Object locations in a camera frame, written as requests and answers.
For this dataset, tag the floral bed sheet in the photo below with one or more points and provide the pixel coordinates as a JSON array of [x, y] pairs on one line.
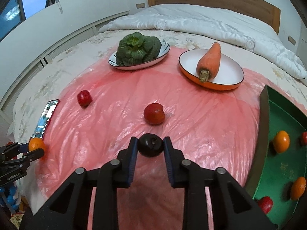
[[49, 84]]

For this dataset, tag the window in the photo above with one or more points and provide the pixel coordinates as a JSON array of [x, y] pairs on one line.
[[17, 11]]

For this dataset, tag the red apple gripper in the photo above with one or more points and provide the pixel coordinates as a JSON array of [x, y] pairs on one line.
[[265, 204]]

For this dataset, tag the snack bag on floor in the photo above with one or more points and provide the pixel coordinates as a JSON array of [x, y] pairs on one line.
[[16, 219]]

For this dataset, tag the green tray box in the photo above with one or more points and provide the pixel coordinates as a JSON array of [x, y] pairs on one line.
[[272, 174]]

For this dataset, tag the white duvet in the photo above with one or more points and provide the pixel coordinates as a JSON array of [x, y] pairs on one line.
[[221, 24]]

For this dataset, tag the red apple cluster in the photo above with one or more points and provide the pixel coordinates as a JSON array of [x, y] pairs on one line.
[[303, 138], [154, 114]]

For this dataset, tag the pink plastic sheet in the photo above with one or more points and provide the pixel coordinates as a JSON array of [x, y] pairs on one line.
[[213, 129]]

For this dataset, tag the orange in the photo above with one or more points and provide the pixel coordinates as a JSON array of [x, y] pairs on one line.
[[281, 142], [36, 143]]

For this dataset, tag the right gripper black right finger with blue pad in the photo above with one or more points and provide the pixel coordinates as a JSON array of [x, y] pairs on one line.
[[232, 207]]

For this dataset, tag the orange white round plate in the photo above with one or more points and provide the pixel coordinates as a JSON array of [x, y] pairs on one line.
[[229, 77]]

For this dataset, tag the white blue-rimmed oval plate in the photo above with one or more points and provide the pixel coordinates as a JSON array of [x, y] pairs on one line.
[[164, 50]]

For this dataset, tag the smartphone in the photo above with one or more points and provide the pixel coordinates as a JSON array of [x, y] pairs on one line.
[[45, 119]]

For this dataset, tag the blue gloved hand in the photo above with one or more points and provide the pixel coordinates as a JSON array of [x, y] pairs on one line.
[[10, 197]]

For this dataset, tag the orange carrot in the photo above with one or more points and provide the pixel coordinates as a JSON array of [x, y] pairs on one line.
[[208, 66]]

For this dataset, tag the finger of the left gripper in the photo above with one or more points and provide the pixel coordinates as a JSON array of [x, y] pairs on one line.
[[31, 156], [24, 148]]

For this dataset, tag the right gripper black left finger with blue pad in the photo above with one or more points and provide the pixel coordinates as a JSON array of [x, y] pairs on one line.
[[87, 196]]

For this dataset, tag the large orange mandarin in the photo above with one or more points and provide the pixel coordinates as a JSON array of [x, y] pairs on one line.
[[298, 188]]

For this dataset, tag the red apple far left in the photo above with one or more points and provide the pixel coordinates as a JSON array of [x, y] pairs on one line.
[[84, 98]]

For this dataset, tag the green leafy vegetable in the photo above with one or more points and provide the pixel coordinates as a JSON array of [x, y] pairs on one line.
[[136, 48]]

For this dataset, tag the dark plum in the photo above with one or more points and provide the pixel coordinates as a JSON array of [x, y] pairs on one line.
[[150, 145]]

